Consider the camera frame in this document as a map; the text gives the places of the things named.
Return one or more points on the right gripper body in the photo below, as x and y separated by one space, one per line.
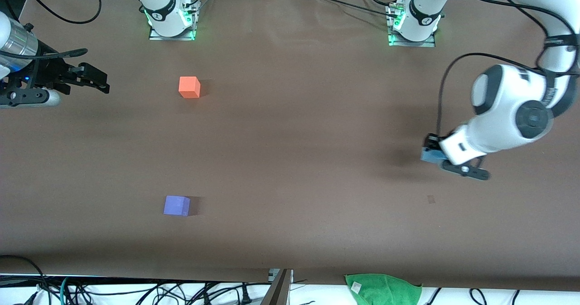
49 70

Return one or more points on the blue block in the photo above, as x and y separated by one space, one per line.
432 156

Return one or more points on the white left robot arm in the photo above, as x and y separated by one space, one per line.
503 110

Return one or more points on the orange block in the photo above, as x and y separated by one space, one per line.
189 87

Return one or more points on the purple block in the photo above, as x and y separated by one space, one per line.
176 205

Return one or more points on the green cloth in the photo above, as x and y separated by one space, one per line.
383 290

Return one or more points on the brown table cover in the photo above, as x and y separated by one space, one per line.
290 137

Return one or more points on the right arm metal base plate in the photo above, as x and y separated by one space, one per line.
156 36

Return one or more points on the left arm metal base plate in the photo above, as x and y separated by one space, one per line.
428 42

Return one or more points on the aluminium profile post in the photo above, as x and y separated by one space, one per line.
278 291

